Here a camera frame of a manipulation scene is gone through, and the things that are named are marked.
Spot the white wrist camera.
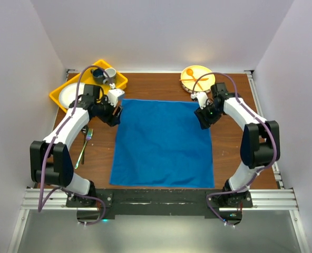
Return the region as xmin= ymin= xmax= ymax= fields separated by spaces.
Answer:
xmin=190 ymin=92 xmax=211 ymax=109
xmin=107 ymin=83 xmax=125 ymax=107

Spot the dark blue mug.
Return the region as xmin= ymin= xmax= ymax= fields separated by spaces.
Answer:
xmin=91 ymin=68 xmax=105 ymax=84

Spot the iridescent metal fork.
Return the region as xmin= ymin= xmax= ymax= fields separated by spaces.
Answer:
xmin=74 ymin=129 xmax=93 ymax=169

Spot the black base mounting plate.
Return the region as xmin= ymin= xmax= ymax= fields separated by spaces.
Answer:
xmin=66 ymin=188 xmax=254 ymax=220

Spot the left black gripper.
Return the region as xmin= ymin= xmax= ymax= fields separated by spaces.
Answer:
xmin=95 ymin=95 xmax=122 ymax=127

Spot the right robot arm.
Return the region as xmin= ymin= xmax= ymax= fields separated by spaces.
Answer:
xmin=191 ymin=83 xmax=280 ymax=207

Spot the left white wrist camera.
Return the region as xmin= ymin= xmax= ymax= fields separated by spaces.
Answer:
xmin=107 ymin=83 xmax=125 ymax=107

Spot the yellow plastic plate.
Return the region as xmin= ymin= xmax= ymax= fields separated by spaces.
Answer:
xmin=180 ymin=65 xmax=216 ymax=94

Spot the yellow plastic tray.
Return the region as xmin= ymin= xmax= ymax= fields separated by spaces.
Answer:
xmin=49 ymin=59 xmax=128 ymax=113

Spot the orange plastic spoon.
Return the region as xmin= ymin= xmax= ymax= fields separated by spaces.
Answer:
xmin=186 ymin=68 xmax=203 ymax=90

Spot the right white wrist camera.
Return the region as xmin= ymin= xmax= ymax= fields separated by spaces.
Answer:
xmin=190 ymin=92 xmax=211 ymax=109

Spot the white paper plate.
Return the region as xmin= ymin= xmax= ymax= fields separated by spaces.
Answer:
xmin=58 ymin=83 xmax=77 ymax=109

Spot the grey mug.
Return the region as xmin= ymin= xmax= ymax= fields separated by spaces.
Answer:
xmin=102 ymin=67 xmax=117 ymax=85

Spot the blue cloth napkin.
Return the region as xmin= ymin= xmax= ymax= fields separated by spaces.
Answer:
xmin=110 ymin=99 xmax=215 ymax=188

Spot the orange plastic knife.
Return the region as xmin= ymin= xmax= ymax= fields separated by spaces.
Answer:
xmin=180 ymin=76 xmax=208 ymax=81

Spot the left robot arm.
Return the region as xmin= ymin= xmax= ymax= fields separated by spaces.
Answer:
xmin=30 ymin=84 xmax=125 ymax=207

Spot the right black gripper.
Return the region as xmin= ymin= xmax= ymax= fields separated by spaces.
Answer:
xmin=194 ymin=101 xmax=222 ymax=130

